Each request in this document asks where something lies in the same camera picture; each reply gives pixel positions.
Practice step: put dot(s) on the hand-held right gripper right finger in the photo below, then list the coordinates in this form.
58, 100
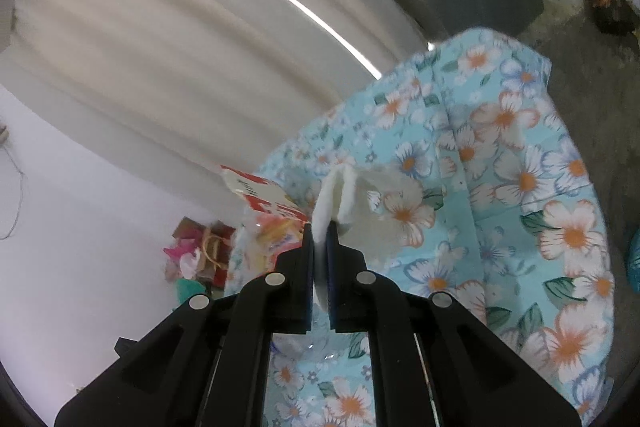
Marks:
331, 287

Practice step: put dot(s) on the clear zip plastic bag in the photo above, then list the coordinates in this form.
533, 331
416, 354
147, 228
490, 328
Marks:
270, 237

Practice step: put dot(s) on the floral light blue blanket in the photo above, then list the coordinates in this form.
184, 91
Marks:
525, 157

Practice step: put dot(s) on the teal cloth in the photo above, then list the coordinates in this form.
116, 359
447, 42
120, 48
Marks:
187, 291

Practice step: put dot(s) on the pink crumpled wrapping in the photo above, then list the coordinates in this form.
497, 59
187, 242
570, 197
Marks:
180, 259

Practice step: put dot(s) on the cream curtain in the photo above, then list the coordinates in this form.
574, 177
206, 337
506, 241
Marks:
175, 32

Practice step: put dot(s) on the red and white paper bag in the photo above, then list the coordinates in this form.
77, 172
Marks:
260, 197

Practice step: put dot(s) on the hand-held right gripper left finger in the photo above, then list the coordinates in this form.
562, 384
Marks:
306, 292

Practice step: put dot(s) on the blue plastic wastebasket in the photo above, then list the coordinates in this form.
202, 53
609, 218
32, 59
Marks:
635, 269

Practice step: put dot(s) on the white tissue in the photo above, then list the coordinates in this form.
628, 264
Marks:
350, 202

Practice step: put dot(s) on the brown gift bag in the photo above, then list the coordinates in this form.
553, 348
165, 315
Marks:
212, 252

